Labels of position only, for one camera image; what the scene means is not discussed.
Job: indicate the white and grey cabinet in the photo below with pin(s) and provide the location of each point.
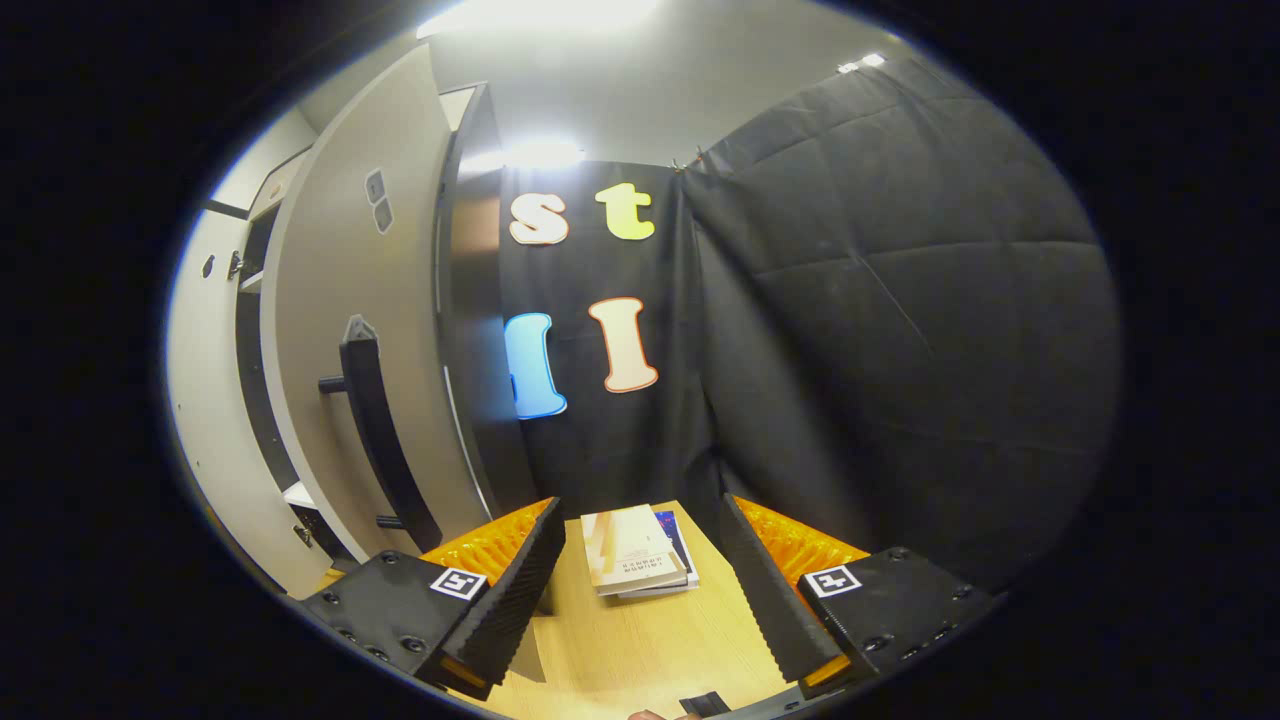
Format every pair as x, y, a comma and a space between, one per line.
480, 300

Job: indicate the metal door hinge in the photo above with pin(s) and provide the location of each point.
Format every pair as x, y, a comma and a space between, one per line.
236, 265

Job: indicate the white cabinet door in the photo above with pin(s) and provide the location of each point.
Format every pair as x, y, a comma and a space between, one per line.
205, 400
400, 250

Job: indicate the beige book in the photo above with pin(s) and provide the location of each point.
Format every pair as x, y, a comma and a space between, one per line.
630, 550

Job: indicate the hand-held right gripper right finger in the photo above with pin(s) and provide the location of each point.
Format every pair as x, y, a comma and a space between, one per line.
775, 600

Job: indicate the small ceiling light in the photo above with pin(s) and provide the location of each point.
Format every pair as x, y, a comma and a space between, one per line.
865, 62

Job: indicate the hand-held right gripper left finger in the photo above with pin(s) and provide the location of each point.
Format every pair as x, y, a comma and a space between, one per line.
520, 600

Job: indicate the long ceiling light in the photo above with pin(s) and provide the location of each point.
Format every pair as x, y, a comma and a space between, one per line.
540, 15

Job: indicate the black backdrop cloth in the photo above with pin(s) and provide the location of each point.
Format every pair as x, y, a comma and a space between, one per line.
900, 300

